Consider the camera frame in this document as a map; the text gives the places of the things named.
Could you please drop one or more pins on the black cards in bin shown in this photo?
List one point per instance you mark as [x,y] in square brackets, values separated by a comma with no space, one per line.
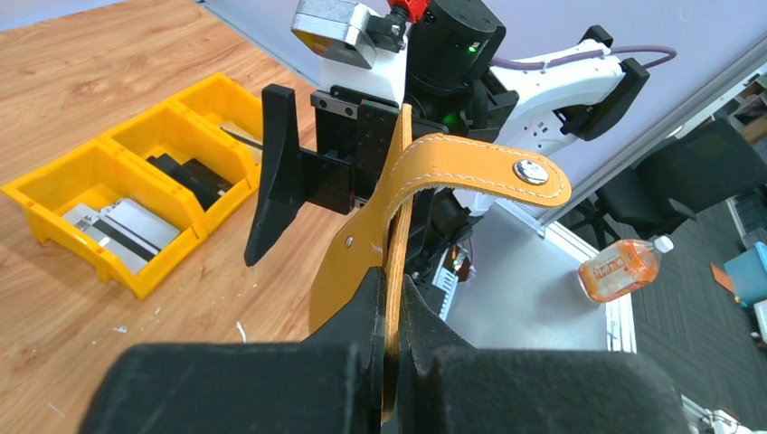
[206,185]

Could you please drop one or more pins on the yellow plastic bin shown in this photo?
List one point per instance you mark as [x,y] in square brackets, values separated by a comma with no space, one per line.
[218,98]
[98,175]
[169,128]

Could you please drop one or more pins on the yellow right plastic bin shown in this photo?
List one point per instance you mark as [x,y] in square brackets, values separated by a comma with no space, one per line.
[218,98]

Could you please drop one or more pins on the black office chair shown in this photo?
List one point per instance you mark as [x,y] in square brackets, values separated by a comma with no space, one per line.
[680,180]

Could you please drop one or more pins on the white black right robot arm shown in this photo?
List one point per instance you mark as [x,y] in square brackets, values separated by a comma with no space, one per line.
[440,57]

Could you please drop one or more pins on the beige cards in bin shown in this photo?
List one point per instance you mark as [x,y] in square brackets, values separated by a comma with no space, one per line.
[241,135]

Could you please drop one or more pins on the yellow middle plastic bin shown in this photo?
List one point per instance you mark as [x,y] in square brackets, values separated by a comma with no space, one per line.
[169,128]

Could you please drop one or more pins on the yellow left plastic bin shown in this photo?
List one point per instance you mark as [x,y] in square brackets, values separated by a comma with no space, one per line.
[98,175]

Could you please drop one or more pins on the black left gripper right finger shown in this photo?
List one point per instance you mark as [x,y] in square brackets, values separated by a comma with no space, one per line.
[447,385]

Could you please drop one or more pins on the orange drink bottle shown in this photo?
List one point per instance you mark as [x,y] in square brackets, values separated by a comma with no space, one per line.
[623,267]

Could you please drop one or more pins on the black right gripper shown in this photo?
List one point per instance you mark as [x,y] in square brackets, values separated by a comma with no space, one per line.
[353,133]

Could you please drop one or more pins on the yellow leather card holder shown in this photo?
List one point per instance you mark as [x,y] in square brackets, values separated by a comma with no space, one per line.
[377,236]

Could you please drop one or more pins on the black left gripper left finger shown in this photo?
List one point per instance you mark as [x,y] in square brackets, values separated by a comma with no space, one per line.
[331,382]

